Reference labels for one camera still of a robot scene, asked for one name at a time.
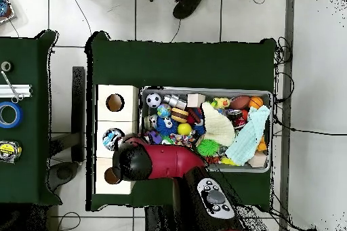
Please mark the yellow plush duck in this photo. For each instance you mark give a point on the yellow plush duck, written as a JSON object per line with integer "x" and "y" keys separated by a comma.
{"x": 222, "y": 102}

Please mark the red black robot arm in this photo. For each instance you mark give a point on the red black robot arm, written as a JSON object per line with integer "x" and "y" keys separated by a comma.
{"x": 173, "y": 160}

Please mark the wooden box with three holes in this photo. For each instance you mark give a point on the wooden box with three holes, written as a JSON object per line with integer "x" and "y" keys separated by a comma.
{"x": 130, "y": 106}

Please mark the clear mesh bin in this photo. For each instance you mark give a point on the clear mesh bin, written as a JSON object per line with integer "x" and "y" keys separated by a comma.
{"x": 244, "y": 169}

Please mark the small cluttered tray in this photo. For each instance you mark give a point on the small cluttered tray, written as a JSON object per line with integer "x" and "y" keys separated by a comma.
{"x": 6, "y": 14}

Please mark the toy burger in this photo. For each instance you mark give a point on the toy burger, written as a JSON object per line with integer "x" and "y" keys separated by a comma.
{"x": 179, "y": 115}

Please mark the yellow ball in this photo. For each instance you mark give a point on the yellow ball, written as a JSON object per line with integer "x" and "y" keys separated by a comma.
{"x": 184, "y": 128}

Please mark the plain wooden block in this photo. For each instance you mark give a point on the plain wooden block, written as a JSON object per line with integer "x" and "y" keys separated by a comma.
{"x": 195, "y": 100}

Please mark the purple toy block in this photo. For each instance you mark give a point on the purple toy block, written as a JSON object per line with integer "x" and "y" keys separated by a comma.
{"x": 153, "y": 136}

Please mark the cream knitted cloth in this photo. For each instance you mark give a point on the cream knitted cloth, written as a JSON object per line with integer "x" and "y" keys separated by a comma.
{"x": 217, "y": 125}

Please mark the dark green tablecloth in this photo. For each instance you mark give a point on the dark green tablecloth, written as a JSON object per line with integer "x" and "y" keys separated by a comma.
{"x": 32, "y": 174}
{"x": 189, "y": 65}

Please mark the silver-topped soda can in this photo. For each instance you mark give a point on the silver-topped soda can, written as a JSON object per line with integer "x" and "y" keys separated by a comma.
{"x": 235, "y": 118}

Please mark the mint green knitted cloth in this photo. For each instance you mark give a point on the mint green knitted cloth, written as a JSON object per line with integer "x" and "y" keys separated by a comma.
{"x": 249, "y": 133}

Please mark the person's foot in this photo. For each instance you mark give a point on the person's foot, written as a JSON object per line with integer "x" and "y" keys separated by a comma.
{"x": 189, "y": 3}

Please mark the blue tape roll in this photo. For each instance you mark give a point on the blue tape roll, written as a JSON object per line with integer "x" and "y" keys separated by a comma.
{"x": 19, "y": 114}

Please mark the metal scissors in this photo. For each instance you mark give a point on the metal scissors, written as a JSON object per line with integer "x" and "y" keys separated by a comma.
{"x": 10, "y": 87}

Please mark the yellow tape measure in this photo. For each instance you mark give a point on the yellow tape measure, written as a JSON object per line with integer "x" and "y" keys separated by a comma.
{"x": 8, "y": 149}

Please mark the small grey tape roll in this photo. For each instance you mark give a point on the small grey tape roll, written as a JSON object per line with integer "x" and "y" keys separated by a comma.
{"x": 6, "y": 66}

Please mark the aluminium rail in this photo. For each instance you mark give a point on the aluminium rail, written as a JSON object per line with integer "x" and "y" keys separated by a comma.
{"x": 24, "y": 90}

